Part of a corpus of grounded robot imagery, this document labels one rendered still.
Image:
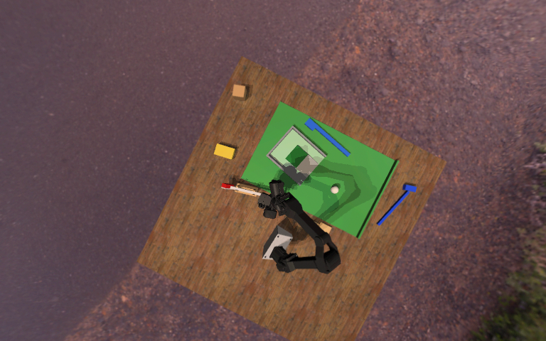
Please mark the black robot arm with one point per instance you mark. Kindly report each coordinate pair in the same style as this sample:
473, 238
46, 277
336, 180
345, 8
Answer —
325, 262

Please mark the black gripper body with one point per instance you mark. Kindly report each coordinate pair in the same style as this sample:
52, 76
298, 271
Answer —
270, 213

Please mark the green flat mat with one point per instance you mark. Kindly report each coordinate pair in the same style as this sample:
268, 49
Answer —
358, 177

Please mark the brown cube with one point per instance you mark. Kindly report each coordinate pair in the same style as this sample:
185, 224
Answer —
239, 92

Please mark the yellow block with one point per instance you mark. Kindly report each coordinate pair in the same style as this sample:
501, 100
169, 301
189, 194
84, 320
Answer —
224, 151

